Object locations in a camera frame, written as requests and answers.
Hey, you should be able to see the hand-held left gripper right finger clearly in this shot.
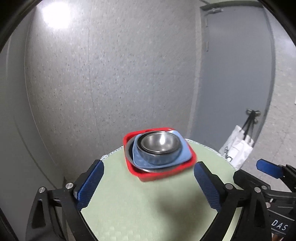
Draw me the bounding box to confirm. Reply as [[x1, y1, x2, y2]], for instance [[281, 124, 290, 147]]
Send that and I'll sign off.
[[194, 161, 273, 241]]

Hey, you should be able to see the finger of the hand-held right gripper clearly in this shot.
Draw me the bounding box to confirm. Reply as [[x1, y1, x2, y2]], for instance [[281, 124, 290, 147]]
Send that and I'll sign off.
[[256, 159, 296, 184], [233, 170, 271, 193]]

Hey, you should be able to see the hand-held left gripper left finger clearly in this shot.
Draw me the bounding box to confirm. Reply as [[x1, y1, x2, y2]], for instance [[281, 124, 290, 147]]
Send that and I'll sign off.
[[25, 159, 105, 241]]

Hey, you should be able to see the blue square plate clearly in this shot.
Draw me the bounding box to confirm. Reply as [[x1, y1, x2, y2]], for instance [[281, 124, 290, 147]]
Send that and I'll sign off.
[[132, 131, 194, 169]]

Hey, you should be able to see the red plastic basin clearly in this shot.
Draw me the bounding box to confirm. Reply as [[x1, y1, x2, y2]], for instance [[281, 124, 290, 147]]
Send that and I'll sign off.
[[123, 127, 197, 182]]

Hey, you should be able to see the large steel bowl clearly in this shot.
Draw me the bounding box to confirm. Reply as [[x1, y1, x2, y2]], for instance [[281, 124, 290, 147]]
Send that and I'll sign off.
[[125, 138, 163, 173]]

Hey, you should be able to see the patterned steel bowl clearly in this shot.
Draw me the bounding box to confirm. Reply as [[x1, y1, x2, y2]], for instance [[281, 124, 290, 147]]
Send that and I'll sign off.
[[137, 131, 182, 166]]

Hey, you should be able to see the round table with green cloth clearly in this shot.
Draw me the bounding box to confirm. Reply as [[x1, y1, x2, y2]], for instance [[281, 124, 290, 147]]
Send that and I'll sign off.
[[100, 138, 242, 241], [80, 139, 241, 241]]

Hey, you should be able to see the white tote bag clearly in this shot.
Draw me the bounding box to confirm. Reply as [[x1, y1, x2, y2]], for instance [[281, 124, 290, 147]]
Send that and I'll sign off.
[[218, 111, 255, 170]]

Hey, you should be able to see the grey door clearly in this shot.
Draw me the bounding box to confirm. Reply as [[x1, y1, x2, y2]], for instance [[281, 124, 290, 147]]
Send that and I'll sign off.
[[190, 0, 277, 154]]

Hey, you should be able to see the metal door closer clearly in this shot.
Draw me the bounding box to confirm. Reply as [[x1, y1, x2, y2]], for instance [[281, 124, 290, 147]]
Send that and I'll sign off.
[[200, 2, 224, 15]]

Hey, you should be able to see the metal door handle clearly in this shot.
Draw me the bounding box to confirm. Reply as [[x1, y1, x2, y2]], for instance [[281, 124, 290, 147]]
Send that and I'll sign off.
[[246, 109, 262, 124]]

